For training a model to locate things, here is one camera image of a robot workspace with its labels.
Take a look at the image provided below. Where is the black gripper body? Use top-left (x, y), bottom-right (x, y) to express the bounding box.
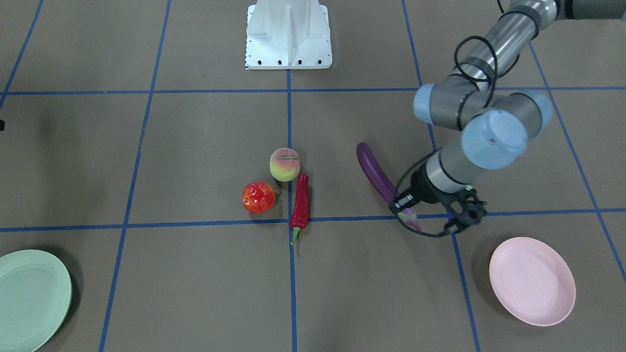
top-left (393, 170), bottom-right (440, 213)

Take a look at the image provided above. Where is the purple eggplant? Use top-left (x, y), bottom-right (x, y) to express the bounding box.
top-left (356, 142), bottom-right (421, 230)

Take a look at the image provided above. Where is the red chili pepper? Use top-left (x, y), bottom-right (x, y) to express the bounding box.
top-left (289, 173), bottom-right (310, 246)

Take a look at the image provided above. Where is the peach fruit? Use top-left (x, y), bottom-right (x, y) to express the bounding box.
top-left (269, 148), bottom-right (300, 182)

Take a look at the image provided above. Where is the pink plate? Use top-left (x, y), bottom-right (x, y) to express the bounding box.
top-left (488, 237), bottom-right (577, 326)

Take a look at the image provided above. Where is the red pomegranate fruit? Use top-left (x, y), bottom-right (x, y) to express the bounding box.
top-left (241, 181), bottom-right (279, 214)

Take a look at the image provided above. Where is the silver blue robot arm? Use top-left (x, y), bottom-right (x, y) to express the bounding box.
top-left (387, 0), bottom-right (625, 218)

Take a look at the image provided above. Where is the green plate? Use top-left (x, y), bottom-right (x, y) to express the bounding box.
top-left (0, 249), bottom-right (72, 352)

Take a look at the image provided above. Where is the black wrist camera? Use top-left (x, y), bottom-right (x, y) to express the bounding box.
top-left (440, 185), bottom-right (488, 235)

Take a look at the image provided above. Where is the white camera stand column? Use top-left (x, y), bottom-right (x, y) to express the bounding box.
top-left (245, 0), bottom-right (333, 70)

